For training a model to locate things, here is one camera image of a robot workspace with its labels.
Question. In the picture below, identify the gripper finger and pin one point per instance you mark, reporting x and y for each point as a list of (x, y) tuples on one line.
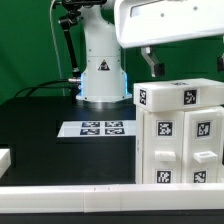
[(157, 68), (220, 63)]

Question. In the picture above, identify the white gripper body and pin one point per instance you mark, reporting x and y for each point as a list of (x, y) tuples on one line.
[(141, 23)]

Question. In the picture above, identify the white cabinet top block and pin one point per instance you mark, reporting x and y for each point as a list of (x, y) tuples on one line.
[(178, 94)]

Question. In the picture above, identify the white cabinet body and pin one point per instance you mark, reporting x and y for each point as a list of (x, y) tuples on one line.
[(140, 114)]

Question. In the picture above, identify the white door panel with knob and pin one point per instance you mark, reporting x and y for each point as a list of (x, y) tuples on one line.
[(202, 145)]

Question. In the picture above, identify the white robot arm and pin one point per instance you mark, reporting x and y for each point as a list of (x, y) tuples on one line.
[(112, 25)]

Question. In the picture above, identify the white front fence bar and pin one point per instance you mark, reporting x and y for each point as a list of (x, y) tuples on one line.
[(111, 198)]

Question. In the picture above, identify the white left fence block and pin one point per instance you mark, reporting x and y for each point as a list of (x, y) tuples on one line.
[(5, 161)]

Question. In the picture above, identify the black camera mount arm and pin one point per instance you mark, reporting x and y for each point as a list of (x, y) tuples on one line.
[(73, 13)]

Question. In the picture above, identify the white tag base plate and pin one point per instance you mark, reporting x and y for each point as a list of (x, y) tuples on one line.
[(73, 129)]

